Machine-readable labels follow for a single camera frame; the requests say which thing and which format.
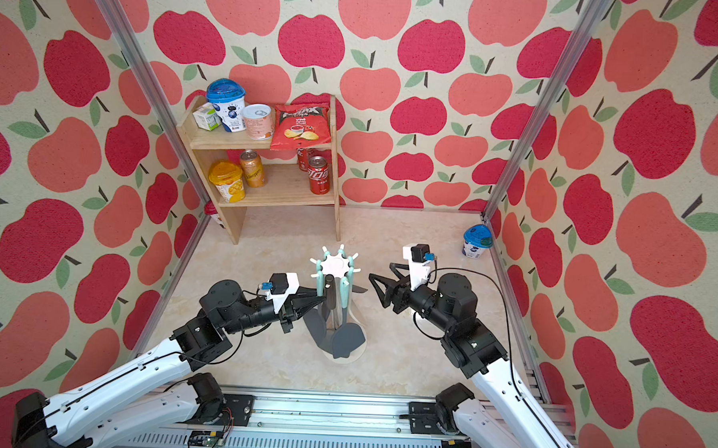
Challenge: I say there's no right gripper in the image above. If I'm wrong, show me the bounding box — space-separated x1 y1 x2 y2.
369 261 455 339

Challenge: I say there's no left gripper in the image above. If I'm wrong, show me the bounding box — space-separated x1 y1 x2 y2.
222 281 327 339

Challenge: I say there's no white utensil rack stand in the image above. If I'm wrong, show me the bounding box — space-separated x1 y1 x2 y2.
304 245 367 364

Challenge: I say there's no grey slotted turner mint handle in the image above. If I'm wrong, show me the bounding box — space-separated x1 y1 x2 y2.
304 276 332 355

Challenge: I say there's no grey spatula mint handle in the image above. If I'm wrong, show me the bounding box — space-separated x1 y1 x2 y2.
331 274 365 359

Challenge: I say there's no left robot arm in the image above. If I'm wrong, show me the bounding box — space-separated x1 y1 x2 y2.
11 274 336 448

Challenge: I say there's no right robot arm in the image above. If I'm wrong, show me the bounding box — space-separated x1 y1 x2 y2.
369 264 576 448

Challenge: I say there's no blue lid yogurt cup floor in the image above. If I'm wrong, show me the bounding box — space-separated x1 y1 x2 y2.
462 224 494 259

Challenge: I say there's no wooden two-tier shelf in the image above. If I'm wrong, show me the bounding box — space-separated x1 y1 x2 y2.
177 95 342 245

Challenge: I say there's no red cola can front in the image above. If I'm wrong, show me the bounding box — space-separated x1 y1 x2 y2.
307 155 331 196

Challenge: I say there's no red cola can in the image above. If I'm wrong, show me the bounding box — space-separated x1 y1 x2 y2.
296 147 313 172
307 155 331 196

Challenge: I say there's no red white cup behind shelf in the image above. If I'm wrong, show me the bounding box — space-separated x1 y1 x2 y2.
203 202 225 228

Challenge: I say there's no yellow mango cup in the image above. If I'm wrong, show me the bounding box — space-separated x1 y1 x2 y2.
208 161 246 204

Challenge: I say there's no red cola can back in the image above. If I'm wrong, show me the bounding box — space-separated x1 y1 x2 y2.
296 147 313 172

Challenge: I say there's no left circuit board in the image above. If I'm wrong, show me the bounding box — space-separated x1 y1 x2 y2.
187 430 227 448

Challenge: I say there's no red chips bag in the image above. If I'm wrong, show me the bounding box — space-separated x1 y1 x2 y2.
270 102 332 151

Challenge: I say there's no pink cup foil lid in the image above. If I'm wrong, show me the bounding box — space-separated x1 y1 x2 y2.
242 103 275 141

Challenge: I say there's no small green white carton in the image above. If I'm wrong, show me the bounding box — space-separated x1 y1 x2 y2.
193 102 221 131

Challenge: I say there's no blue lid yogurt tub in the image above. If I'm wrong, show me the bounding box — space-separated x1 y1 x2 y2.
206 78 246 133

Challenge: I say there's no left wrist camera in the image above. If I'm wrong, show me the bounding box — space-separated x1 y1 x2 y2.
259 272 300 314

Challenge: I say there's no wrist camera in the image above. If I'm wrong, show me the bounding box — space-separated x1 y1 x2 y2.
259 272 300 314
402 244 436 292

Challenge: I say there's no grey spoon dark handle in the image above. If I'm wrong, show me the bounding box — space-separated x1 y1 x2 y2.
321 275 337 330

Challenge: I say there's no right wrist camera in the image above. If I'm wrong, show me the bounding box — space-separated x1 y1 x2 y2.
402 244 436 292

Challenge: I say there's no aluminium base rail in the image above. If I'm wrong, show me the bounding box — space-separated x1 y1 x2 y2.
115 386 479 448

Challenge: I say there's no right aluminium frame post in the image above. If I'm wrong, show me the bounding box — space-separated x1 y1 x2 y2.
481 0 614 226

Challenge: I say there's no aluminium frame post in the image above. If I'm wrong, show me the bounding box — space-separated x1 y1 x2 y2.
94 0 210 203
481 0 614 226

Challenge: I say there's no left aluminium frame post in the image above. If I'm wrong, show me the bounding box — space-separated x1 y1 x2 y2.
94 0 210 203

